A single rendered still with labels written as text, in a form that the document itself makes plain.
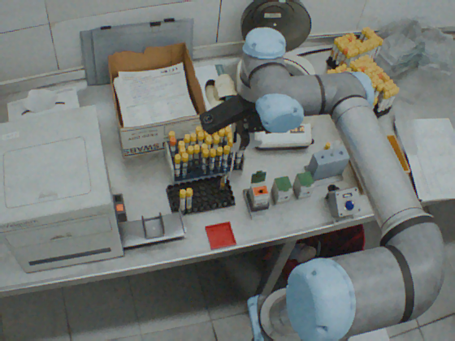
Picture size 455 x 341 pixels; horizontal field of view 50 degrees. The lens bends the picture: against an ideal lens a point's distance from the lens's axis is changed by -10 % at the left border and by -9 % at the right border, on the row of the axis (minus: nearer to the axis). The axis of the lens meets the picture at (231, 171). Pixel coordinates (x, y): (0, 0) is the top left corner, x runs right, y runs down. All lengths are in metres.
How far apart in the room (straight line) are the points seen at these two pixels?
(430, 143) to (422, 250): 1.03
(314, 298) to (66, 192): 0.65
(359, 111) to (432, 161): 0.83
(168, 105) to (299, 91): 0.70
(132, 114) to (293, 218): 0.54
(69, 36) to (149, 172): 0.48
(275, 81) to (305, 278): 0.38
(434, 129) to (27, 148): 1.26
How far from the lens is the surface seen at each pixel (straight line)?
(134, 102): 1.57
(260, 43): 0.96
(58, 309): 2.30
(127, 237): 1.37
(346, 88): 0.95
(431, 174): 1.68
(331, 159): 1.47
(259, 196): 1.40
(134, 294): 2.28
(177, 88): 1.60
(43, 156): 1.21
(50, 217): 1.15
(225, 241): 1.41
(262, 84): 0.93
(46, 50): 1.64
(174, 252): 1.39
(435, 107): 1.88
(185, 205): 1.42
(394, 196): 0.81
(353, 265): 0.70
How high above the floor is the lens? 2.16
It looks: 58 degrees down
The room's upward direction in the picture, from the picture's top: 10 degrees clockwise
